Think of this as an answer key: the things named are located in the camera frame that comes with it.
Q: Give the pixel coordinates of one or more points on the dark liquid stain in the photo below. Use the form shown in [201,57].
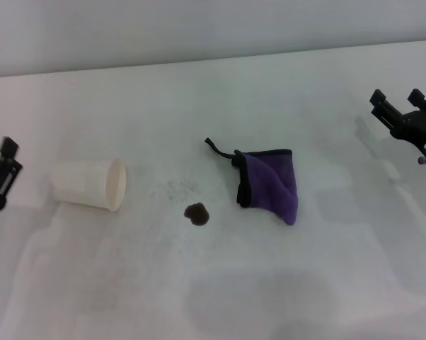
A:
[197,214]

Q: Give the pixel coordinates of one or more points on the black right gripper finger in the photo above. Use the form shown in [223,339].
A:
[423,101]
[386,108]

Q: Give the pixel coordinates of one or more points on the white paper cup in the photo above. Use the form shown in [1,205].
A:
[89,186]

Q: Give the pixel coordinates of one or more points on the purple rag with black trim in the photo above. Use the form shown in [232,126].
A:
[269,180]

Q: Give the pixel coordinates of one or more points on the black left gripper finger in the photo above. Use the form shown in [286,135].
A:
[10,180]
[8,148]

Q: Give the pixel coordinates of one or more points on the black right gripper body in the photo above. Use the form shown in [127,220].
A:
[420,129]

